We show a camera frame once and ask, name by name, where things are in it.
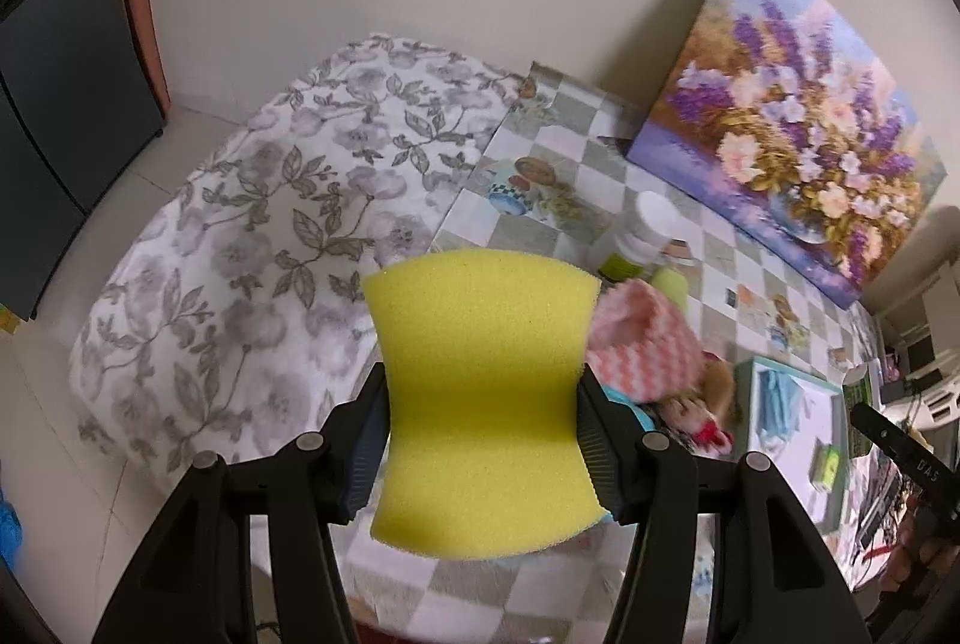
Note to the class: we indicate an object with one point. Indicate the dark cabinet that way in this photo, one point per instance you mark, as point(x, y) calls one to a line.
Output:
point(76, 109)

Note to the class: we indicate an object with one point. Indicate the checkered patterned tablecloth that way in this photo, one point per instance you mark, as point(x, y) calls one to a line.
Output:
point(739, 298)

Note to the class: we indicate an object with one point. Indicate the yellow sponge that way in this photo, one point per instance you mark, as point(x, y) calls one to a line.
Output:
point(483, 352)

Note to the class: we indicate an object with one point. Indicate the teal plastic container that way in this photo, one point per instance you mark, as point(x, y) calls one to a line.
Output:
point(644, 419)

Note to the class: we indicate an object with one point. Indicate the red pink chenille scrunchies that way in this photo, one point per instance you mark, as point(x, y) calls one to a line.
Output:
point(705, 436)

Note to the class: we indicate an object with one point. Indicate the teal shallow box tray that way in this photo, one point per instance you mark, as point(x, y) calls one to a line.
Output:
point(801, 423)

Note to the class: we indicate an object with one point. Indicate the blue face mask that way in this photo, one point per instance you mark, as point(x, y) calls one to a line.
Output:
point(781, 400)

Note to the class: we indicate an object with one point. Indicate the pink white zigzag towel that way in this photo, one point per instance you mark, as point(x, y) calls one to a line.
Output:
point(640, 344)

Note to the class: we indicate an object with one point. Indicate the white green pill bottle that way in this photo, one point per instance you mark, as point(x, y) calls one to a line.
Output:
point(632, 247)

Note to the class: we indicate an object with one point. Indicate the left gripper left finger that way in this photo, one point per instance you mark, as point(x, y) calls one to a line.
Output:
point(191, 577)

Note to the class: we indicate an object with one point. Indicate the floral oil painting canvas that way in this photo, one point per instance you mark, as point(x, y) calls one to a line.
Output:
point(779, 117)

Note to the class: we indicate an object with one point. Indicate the grey floral bedsheet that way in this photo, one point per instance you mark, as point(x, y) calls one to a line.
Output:
point(237, 320)

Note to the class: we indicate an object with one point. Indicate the green tissue pack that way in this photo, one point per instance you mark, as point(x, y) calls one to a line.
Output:
point(824, 467)

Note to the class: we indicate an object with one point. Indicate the beige pink fabric scrunchie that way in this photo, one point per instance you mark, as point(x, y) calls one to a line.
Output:
point(713, 393)

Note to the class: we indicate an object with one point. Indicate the person's right hand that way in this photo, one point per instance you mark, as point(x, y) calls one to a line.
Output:
point(910, 549)

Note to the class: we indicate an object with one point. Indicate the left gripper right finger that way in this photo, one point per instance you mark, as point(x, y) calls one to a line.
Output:
point(774, 578)

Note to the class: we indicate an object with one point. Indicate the lime green cloth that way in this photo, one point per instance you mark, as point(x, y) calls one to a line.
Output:
point(673, 285)

